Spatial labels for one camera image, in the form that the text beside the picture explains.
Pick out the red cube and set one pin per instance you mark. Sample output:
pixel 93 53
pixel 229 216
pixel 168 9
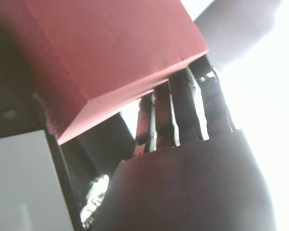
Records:
pixel 98 48

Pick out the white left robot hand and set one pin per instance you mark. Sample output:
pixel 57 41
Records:
pixel 187 187

